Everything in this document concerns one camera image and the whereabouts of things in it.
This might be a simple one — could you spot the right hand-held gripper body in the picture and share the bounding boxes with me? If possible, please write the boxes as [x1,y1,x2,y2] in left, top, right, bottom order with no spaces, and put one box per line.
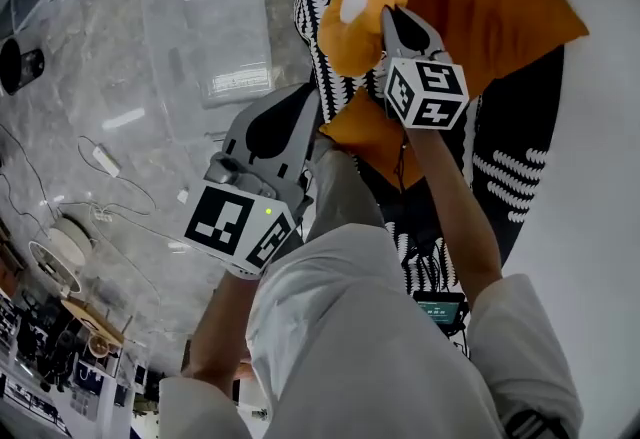
[382,45,471,131]

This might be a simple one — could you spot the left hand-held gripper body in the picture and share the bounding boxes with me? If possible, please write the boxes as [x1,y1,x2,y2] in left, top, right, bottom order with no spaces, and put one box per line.
[182,151,306,278]

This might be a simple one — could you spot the orange flower plush toy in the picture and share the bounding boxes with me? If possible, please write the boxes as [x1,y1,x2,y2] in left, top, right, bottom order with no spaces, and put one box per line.
[317,0,412,78]

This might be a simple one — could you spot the small rectangular orange cushion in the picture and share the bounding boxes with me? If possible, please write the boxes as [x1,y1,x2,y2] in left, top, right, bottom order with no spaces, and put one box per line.
[319,86,426,191]

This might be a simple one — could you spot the large square orange cushion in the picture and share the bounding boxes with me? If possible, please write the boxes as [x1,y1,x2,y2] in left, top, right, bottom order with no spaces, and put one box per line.
[407,0,591,98]

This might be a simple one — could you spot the clear plastic storage bin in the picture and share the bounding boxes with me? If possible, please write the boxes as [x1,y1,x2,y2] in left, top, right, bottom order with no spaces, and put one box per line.
[141,0,276,141]

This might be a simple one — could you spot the person's left forearm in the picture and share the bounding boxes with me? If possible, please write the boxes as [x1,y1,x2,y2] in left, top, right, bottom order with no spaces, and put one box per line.
[182,271,254,398]

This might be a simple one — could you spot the person's right forearm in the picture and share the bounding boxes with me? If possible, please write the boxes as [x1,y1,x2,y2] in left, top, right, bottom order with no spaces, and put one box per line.
[407,126,504,311]

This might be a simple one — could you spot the white wristband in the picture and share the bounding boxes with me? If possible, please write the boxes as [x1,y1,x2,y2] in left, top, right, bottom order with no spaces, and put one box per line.
[227,264,261,282]

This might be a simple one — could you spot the person's grey trousers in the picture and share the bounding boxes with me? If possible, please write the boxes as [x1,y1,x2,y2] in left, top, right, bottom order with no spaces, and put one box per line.
[304,136,386,243]

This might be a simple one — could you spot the white power strip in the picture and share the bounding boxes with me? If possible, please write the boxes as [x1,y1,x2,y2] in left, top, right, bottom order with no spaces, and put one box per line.
[92,145,121,178]

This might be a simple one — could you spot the round cream stool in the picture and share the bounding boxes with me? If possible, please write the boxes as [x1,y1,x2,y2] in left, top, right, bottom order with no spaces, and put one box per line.
[48,216,95,273]

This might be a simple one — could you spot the wooden table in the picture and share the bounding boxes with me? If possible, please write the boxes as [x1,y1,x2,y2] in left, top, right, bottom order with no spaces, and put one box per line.
[62,296,126,348]

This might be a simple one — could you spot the person's white shirt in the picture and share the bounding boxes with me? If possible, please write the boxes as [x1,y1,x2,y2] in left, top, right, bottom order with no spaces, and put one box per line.
[159,221,584,439]

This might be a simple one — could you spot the black device with screen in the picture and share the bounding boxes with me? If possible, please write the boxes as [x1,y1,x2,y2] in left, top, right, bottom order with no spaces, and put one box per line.
[412,290,471,338]

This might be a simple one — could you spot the black mesh waste bin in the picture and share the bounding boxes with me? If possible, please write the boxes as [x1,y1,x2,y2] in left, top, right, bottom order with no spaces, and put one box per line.
[19,48,46,81]

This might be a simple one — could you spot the white power cable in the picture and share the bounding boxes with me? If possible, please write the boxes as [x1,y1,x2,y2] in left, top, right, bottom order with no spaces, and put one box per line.
[77,135,159,218]

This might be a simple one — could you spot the black floor cable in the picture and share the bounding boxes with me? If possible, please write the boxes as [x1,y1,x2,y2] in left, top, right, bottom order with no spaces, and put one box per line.
[0,124,56,228]

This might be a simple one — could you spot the black strap buckle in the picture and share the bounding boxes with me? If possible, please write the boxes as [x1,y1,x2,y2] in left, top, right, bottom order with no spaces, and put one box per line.
[504,409,566,439]

